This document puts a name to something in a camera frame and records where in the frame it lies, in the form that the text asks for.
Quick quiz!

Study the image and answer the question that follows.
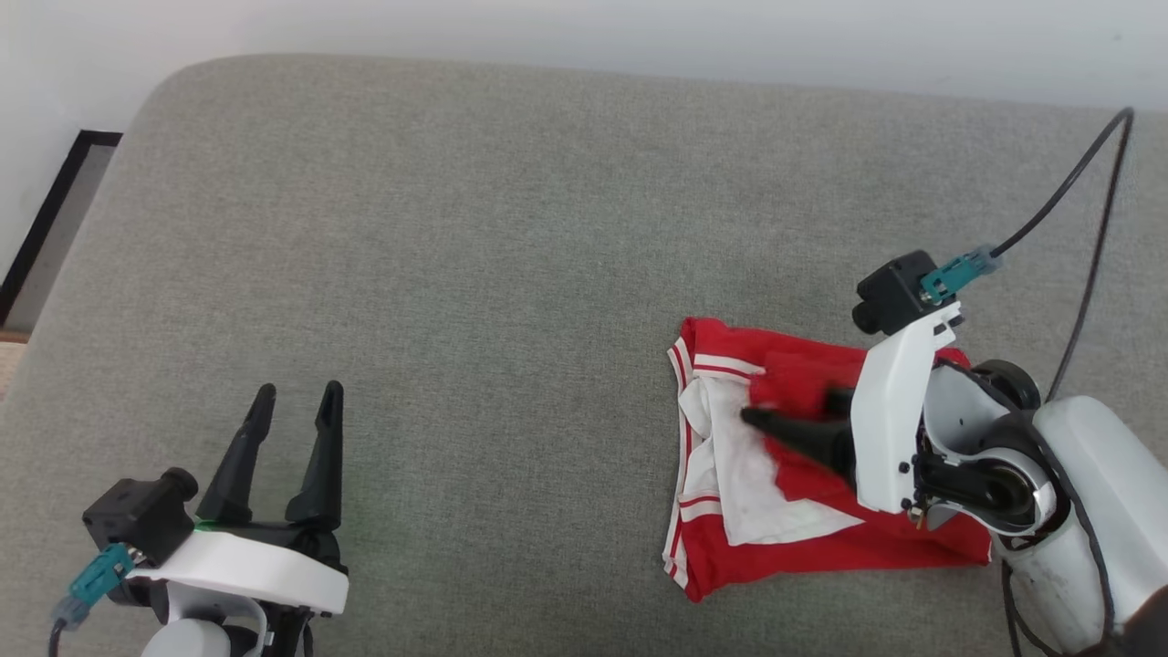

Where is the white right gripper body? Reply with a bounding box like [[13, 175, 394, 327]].
[[850, 301, 967, 527]]

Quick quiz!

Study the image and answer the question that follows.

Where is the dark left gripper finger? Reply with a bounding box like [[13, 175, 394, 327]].
[[286, 381, 346, 530], [196, 383, 278, 526]]

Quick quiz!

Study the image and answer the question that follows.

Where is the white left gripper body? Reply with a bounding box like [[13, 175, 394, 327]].
[[128, 520, 350, 617]]

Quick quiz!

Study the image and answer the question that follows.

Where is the red white-trimmed garment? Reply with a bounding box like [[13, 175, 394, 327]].
[[663, 317, 994, 604]]

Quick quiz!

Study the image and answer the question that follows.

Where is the black floor skirting strip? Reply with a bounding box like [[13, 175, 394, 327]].
[[0, 130, 123, 326]]

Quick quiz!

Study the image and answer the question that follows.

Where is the left black cable teal plug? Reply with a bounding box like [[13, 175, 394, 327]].
[[47, 543, 137, 657]]

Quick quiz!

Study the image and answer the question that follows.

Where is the black cable teal plug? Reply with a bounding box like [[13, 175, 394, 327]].
[[47, 543, 137, 657], [920, 108, 1137, 403]]

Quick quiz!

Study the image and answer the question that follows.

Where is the right black cable teal plug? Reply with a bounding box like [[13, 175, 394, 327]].
[[920, 108, 1137, 403]]

